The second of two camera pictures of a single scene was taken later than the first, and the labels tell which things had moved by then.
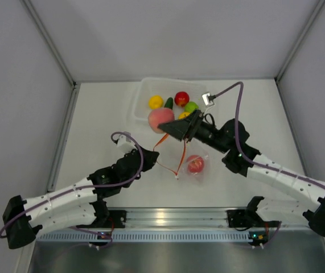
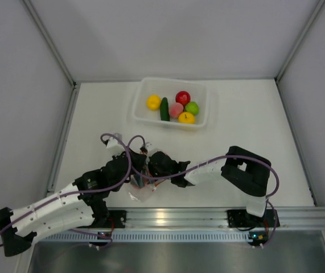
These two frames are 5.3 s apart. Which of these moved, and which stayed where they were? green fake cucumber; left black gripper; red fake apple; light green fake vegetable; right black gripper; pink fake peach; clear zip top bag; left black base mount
Moved: right black gripper; green fake cucumber; clear zip top bag; pink fake peach
Stayed: red fake apple; left black gripper; light green fake vegetable; left black base mount
